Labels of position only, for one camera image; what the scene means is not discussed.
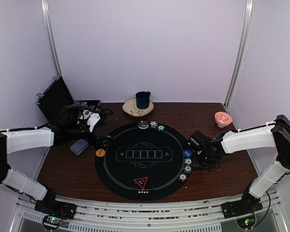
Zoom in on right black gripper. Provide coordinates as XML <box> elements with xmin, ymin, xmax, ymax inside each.
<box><xmin>192</xmin><ymin>152</ymin><xmax>216</xmax><ymax>169</ymax></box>

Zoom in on blue ten poker chip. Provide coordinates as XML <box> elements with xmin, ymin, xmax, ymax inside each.
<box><xmin>185</xmin><ymin>158</ymin><xmax>192</xmax><ymax>166</ymax></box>

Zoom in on orange big blind button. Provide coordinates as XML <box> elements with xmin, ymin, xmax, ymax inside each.
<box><xmin>95</xmin><ymin>149</ymin><xmax>106</xmax><ymax>158</ymax></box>

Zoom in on green fifty poker chip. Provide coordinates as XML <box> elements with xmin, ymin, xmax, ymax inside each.
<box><xmin>183</xmin><ymin>165</ymin><xmax>192</xmax><ymax>174</ymax></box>

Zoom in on blue small blind button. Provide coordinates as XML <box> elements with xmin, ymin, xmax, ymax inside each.
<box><xmin>182</xmin><ymin>150</ymin><xmax>192</xmax><ymax>158</ymax></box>

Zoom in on orange hundred chip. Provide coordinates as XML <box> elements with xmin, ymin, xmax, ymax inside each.
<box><xmin>179</xmin><ymin>174</ymin><xmax>188</xmax><ymax>182</ymax></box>

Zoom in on blue playing card deck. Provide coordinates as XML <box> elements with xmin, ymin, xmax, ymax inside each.
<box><xmin>70</xmin><ymin>139</ymin><xmax>89</xmax><ymax>156</ymax></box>

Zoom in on green chips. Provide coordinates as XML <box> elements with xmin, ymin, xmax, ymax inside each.
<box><xmin>157</xmin><ymin>125</ymin><xmax>165</xmax><ymax>131</ymax></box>

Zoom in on red triangle all-in marker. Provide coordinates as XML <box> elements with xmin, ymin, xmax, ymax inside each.
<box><xmin>133</xmin><ymin>176</ymin><xmax>148</xmax><ymax>189</ymax></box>

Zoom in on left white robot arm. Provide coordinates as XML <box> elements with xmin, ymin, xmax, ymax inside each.
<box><xmin>0</xmin><ymin>106</ymin><xmax>114</xmax><ymax>215</ymax></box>

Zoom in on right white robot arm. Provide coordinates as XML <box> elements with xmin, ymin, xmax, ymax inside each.
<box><xmin>188</xmin><ymin>115</ymin><xmax>290</xmax><ymax>214</ymax></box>

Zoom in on beige ceramic saucer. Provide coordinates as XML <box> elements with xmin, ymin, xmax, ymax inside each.
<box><xmin>122</xmin><ymin>98</ymin><xmax>154</xmax><ymax>117</ymax></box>

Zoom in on round black poker mat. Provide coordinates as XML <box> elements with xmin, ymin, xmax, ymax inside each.
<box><xmin>95</xmin><ymin>122</ymin><xmax>191</xmax><ymax>201</ymax></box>

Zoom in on red patterned small bowl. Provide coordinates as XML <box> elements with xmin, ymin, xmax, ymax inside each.
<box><xmin>215</xmin><ymin>112</ymin><xmax>233</xmax><ymax>128</ymax></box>

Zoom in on dark blue mug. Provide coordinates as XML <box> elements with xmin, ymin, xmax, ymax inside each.
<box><xmin>135</xmin><ymin>91</ymin><xmax>151</xmax><ymax>109</ymax></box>

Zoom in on black poker set case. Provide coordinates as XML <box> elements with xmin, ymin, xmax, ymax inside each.
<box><xmin>36</xmin><ymin>77</ymin><xmax>101</xmax><ymax>121</ymax></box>

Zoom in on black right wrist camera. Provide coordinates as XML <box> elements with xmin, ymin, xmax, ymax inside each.
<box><xmin>188</xmin><ymin>130</ymin><xmax>211</xmax><ymax>152</ymax></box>

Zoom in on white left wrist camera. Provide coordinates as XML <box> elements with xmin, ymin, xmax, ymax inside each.
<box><xmin>87</xmin><ymin>113</ymin><xmax>101</xmax><ymax>132</ymax></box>

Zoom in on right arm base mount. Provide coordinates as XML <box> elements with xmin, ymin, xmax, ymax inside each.
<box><xmin>221</xmin><ymin>201</ymin><xmax>263</xmax><ymax>230</ymax></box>

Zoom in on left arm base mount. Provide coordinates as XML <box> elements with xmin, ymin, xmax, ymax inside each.
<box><xmin>34</xmin><ymin>202</ymin><xmax>77</xmax><ymax>231</ymax></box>

